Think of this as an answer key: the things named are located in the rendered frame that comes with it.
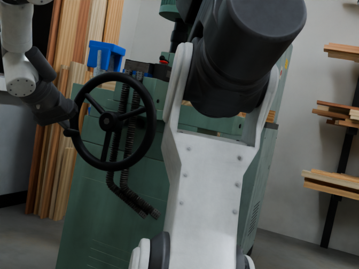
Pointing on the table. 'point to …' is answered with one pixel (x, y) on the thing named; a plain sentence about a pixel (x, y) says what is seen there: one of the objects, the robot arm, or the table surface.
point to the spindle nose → (178, 34)
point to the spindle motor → (169, 10)
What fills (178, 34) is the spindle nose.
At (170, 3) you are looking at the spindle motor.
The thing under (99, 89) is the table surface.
